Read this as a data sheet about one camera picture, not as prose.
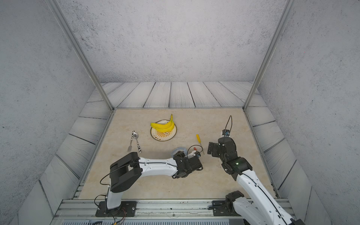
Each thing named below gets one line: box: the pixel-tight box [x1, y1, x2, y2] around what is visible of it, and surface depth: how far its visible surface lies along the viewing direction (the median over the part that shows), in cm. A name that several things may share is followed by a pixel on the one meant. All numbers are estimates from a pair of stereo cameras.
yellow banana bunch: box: [150, 113, 175, 133], surface depth 106 cm
